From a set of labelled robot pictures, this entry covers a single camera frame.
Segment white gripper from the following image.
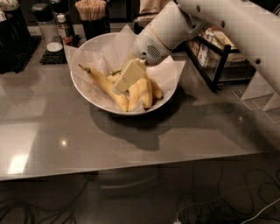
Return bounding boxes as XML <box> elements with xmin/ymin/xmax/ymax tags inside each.
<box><xmin>112</xmin><ymin>2</ymin><xmax>209</xmax><ymax>95</ymax></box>

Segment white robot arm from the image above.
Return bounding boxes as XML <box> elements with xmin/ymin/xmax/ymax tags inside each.
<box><xmin>130</xmin><ymin>0</ymin><xmax>280</xmax><ymax>94</ymax></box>

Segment white bowl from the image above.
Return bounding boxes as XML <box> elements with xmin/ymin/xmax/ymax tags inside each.
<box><xmin>69</xmin><ymin>31</ymin><xmax>180</xmax><ymax>116</ymax></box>

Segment rightmost small yellow banana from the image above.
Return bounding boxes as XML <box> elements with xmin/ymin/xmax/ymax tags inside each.
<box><xmin>149</xmin><ymin>77</ymin><xmax>164</xmax><ymax>100</ymax></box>

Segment white paper liner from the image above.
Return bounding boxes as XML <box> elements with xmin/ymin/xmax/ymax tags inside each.
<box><xmin>63</xmin><ymin>24</ymin><xmax>186</xmax><ymax>114</ymax></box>

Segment black napkin holder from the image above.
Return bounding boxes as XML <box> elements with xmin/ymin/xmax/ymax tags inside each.
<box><xmin>133</xmin><ymin>0</ymin><xmax>174</xmax><ymax>34</ymax></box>

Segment black cup of stirrers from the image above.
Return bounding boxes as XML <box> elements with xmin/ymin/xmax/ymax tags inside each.
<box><xmin>75</xmin><ymin>0</ymin><xmax>110</xmax><ymax>39</ymax></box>

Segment small sauce bottle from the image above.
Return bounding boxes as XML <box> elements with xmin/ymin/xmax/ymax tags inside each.
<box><xmin>57</xmin><ymin>14</ymin><xmax>73</xmax><ymax>46</ymax></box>

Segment black rubber mat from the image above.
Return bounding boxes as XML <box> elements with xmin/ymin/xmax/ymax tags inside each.
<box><xmin>39</xmin><ymin>50</ymin><xmax>67</xmax><ymax>65</ymax></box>

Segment glass sugar shaker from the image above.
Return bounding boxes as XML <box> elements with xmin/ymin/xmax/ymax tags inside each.
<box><xmin>31</xmin><ymin>3</ymin><xmax>63</xmax><ymax>53</ymax></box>

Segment large black mat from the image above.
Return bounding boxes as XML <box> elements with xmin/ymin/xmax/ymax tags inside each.
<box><xmin>10</xmin><ymin>36</ymin><xmax>42</xmax><ymax>74</ymax></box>

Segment black container at left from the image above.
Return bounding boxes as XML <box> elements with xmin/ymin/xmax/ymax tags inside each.
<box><xmin>0</xmin><ymin>0</ymin><xmax>31</xmax><ymax>74</ymax></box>

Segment black wire condiment rack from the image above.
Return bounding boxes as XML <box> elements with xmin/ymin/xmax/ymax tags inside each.
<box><xmin>182</xmin><ymin>26</ymin><xmax>256</xmax><ymax>92</ymax></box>

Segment white cable on floor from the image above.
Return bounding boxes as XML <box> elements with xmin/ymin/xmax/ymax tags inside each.
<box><xmin>173</xmin><ymin>178</ymin><xmax>280</xmax><ymax>224</ymax></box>

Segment black cables on floor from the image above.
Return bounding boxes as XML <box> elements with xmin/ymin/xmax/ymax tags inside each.
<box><xmin>0</xmin><ymin>180</ymin><xmax>88</xmax><ymax>224</ymax></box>

